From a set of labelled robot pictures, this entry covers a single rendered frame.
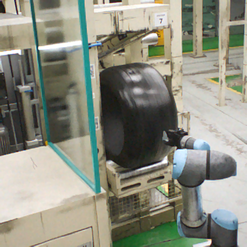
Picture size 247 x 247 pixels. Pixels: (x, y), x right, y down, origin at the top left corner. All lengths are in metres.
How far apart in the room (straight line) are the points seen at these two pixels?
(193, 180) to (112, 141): 1.13
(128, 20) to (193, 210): 1.25
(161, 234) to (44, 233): 2.12
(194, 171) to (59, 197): 0.51
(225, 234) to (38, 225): 0.87
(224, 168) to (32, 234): 0.73
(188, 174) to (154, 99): 0.71
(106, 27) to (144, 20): 0.25
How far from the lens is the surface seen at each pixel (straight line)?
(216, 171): 1.64
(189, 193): 1.78
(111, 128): 2.76
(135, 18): 2.64
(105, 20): 2.54
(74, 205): 1.50
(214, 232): 1.99
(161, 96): 2.29
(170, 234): 3.54
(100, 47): 2.70
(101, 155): 2.41
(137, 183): 2.53
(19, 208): 1.50
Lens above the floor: 2.00
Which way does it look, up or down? 20 degrees down
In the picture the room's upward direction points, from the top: 4 degrees counter-clockwise
